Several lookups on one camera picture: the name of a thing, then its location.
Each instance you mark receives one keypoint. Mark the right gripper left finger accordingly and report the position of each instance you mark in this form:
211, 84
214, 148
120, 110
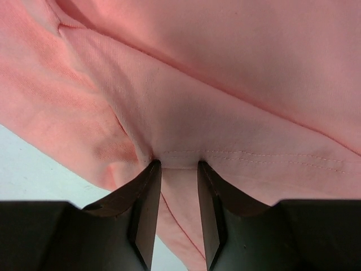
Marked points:
116, 232

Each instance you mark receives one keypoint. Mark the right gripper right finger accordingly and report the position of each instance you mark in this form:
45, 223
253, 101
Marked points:
242, 233

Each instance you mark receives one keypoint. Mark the pink t shirt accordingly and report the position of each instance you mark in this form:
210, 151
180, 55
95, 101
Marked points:
267, 92

